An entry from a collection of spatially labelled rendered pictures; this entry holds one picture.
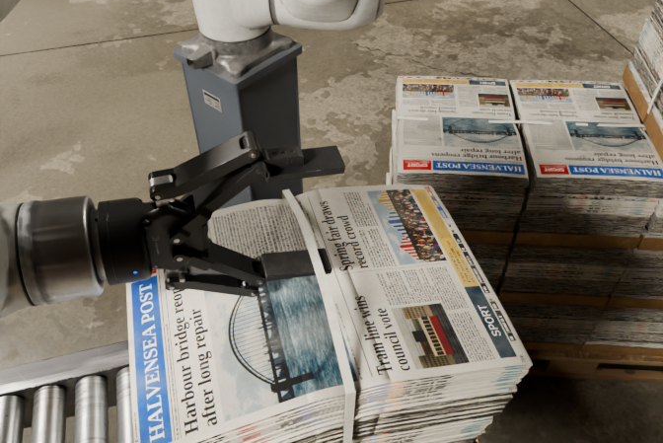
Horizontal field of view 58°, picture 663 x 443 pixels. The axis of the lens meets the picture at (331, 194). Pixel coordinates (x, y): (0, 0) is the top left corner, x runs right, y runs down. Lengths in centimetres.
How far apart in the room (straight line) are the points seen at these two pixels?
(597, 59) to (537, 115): 199
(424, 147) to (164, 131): 168
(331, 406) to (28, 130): 259
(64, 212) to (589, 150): 117
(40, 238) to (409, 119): 106
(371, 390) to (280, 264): 15
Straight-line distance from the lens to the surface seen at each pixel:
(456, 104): 152
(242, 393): 61
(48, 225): 54
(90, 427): 106
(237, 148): 50
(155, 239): 56
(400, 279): 69
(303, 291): 67
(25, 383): 114
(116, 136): 287
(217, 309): 67
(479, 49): 340
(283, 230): 73
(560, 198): 144
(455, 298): 70
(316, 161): 53
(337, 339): 60
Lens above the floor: 171
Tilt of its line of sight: 45 degrees down
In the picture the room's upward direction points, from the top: straight up
